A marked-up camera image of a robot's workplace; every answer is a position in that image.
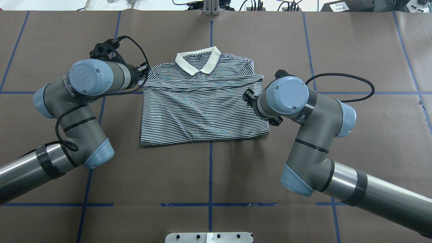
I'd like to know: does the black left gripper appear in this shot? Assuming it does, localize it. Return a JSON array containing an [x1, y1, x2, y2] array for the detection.
[[130, 65, 148, 88]]

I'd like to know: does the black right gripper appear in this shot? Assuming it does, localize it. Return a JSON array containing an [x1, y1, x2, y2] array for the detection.
[[242, 89, 258, 109]]

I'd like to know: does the navy white striped polo shirt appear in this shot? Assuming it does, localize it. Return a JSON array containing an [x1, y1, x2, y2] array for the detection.
[[139, 47, 269, 147]]

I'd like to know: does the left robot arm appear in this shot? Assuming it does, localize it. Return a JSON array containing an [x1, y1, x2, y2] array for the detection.
[[1, 59, 149, 205]]

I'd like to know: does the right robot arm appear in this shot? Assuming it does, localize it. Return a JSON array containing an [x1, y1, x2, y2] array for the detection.
[[243, 73, 432, 238]]

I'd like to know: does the black box with labels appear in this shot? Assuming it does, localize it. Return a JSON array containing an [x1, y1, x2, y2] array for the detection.
[[320, 0, 375, 12]]

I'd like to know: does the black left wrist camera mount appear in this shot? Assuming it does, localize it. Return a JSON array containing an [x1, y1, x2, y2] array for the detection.
[[89, 38, 126, 65]]

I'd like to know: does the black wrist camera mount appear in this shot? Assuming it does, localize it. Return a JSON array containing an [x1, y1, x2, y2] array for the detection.
[[89, 38, 126, 65], [274, 70, 292, 81]]

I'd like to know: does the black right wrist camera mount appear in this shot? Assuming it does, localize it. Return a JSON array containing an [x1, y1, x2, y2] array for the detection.
[[274, 70, 292, 81]]

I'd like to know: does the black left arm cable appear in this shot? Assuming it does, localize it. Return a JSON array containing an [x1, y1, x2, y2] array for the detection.
[[55, 35, 151, 152]]

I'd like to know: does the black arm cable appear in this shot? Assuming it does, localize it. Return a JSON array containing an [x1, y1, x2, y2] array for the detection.
[[305, 73, 376, 103], [55, 35, 151, 152]]

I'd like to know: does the aluminium frame post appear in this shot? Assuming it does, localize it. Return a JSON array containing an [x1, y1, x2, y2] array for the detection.
[[203, 0, 220, 16]]

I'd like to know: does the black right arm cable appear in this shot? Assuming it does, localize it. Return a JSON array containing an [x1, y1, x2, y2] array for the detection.
[[305, 73, 376, 103]]

